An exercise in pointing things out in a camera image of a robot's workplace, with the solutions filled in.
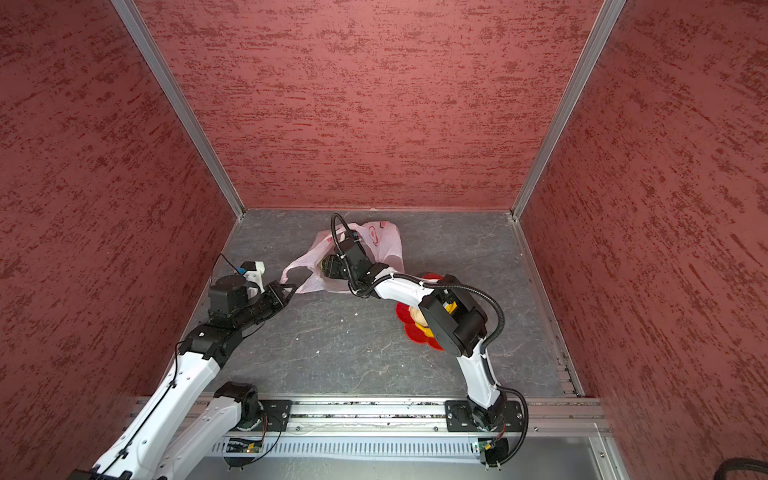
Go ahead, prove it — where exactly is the red flower-shaped bowl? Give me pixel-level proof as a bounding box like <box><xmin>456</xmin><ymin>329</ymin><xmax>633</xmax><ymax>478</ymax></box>
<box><xmin>395</xmin><ymin>302</ymin><xmax>443</xmax><ymax>351</ymax></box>

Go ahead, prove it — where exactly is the green fake fruit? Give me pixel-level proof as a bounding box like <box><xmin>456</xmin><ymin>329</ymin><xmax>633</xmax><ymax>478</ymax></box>
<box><xmin>321</xmin><ymin>255</ymin><xmax>344</xmax><ymax>279</ymax></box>

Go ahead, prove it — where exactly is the beige fake fruit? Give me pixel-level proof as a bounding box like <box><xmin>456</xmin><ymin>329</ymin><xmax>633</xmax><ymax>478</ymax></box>
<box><xmin>408</xmin><ymin>307</ymin><xmax>427</xmax><ymax>327</ymax></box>

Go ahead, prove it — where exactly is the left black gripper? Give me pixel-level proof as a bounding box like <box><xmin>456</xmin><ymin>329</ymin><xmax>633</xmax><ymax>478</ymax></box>
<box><xmin>235</xmin><ymin>280</ymin><xmax>298</xmax><ymax>330</ymax></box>

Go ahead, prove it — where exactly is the white slotted cable duct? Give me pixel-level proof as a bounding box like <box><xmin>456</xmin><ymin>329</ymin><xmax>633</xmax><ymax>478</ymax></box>
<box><xmin>203</xmin><ymin>436</ymin><xmax>487</xmax><ymax>460</ymax></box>

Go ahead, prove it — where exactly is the left aluminium corner post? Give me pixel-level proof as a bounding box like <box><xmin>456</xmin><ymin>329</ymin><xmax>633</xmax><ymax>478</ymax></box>
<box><xmin>111</xmin><ymin>0</ymin><xmax>247</xmax><ymax>220</ymax></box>

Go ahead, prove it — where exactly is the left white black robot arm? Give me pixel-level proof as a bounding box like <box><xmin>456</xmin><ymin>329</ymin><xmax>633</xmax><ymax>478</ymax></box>
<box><xmin>69</xmin><ymin>281</ymin><xmax>297</xmax><ymax>479</ymax></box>

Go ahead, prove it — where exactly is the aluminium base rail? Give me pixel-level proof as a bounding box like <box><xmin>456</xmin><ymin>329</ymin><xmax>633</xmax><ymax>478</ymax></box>
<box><xmin>122</xmin><ymin>395</ymin><xmax>610</xmax><ymax>436</ymax></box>

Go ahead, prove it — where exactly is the right aluminium corner post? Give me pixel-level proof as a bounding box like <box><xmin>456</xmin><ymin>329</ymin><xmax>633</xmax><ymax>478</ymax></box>
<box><xmin>511</xmin><ymin>0</ymin><xmax>626</xmax><ymax>222</ymax></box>

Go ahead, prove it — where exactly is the pink plastic bag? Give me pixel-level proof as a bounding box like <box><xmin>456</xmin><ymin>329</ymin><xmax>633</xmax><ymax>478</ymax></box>
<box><xmin>280</xmin><ymin>221</ymin><xmax>405</xmax><ymax>294</ymax></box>

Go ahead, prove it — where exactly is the aluminium corner post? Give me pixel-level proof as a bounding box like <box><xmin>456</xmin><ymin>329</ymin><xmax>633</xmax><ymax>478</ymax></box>
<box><xmin>511</xmin><ymin>0</ymin><xmax>626</xmax><ymax>222</ymax></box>
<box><xmin>111</xmin><ymin>0</ymin><xmax>247</xmax><ymax>220</ymax></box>

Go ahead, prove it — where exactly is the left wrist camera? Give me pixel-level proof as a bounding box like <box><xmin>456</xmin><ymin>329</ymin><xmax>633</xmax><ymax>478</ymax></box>
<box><xmin>208</xmin><ymin>261</ymin><xmax>265</xmax><ymax>323</ymax></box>

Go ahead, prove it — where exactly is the black cable bottom right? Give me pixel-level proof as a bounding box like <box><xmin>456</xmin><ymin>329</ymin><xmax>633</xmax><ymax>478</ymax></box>
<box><xmin>712</xmin><ymin>457</ymin><xmax>768</xmax><ymax>480</ymax></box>

